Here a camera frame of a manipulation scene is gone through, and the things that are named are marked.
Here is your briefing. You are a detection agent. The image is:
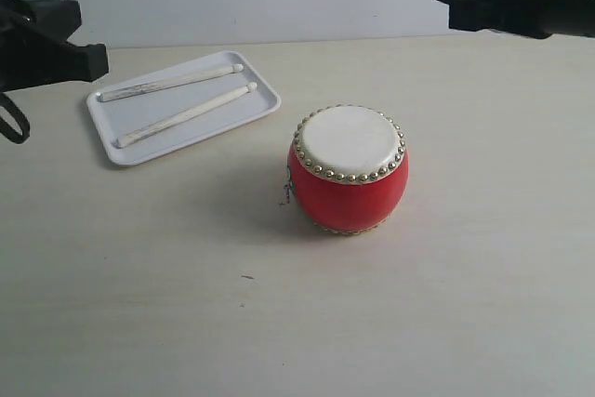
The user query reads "white rectangular plastic tray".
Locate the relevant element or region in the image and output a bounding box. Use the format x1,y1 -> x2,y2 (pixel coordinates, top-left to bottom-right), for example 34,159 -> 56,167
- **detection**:
86,50 -> 281,166

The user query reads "worn white wooden drumstick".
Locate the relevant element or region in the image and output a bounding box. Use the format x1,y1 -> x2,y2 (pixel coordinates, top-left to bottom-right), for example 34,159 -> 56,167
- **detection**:
98,63 -> 245,102

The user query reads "red drum with studs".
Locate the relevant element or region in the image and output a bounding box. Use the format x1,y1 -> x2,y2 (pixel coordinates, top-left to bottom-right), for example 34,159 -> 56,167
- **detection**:
285,104 -> 409,235

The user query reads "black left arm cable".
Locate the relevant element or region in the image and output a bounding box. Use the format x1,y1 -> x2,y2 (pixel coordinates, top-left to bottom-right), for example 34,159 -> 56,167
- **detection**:
0,92 -> 32,145

